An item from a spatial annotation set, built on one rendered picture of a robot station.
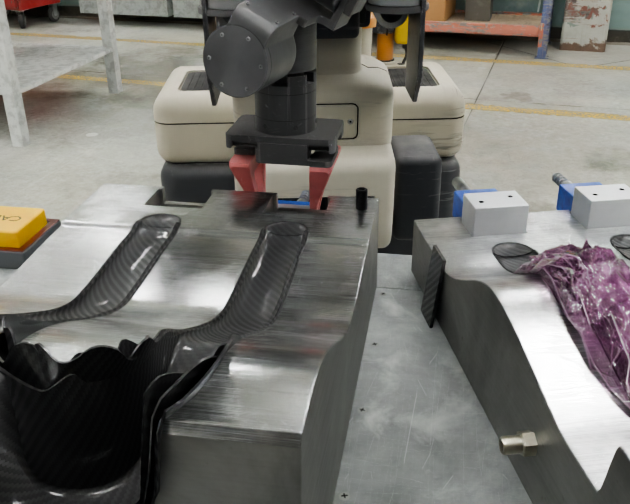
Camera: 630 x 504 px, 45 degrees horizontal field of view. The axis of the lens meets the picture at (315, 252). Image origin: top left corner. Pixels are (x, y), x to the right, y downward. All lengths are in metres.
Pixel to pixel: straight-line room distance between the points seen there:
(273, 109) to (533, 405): 0.36
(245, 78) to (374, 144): 0.48
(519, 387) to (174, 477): 0.23
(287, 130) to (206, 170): 0.68
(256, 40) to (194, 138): 0.75
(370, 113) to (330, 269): 0.51
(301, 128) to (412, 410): 0.28
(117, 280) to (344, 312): 0.18
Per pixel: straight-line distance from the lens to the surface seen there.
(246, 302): 0.55
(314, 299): 0.54
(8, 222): 0.83
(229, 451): 0.36
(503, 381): 0.53
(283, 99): 0.69
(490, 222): 0.71
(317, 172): 0.70
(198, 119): 1.34
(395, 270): 0.76
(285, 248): 0.61
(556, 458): 0.47
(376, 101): 1.06
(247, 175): 0.72
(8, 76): 3.77
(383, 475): 0.52
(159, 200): 0.73
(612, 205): 0.75
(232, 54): 0.62
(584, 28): 5.70
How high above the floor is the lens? 1.15
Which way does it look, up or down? 27 degrees down
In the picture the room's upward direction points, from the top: 1 degrees counter-clockwise
